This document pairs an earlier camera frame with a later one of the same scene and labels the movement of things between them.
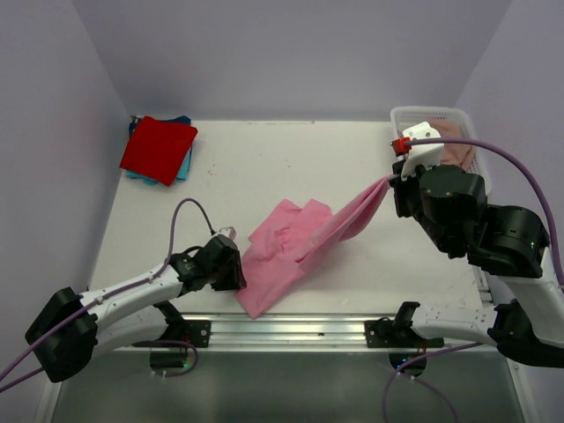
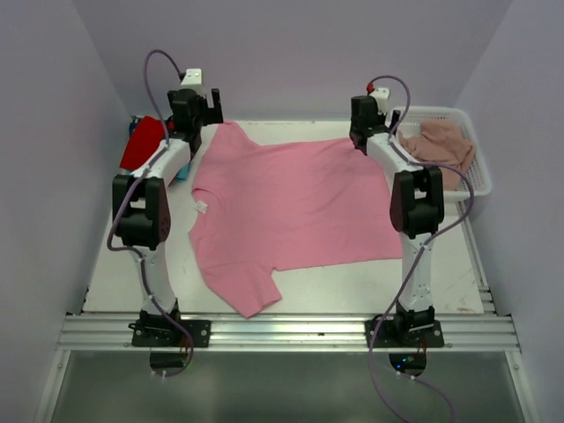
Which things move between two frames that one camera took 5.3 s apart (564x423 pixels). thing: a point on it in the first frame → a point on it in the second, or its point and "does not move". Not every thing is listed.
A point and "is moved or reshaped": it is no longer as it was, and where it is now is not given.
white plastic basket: x=404 y=117 does not move
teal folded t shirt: x=181 y=173 does not move
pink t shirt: x=283 y=237 is moved or reshaped
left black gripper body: x=226 y=277 → x=205 y=115
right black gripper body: x=407 y=193 → x=381 y=118
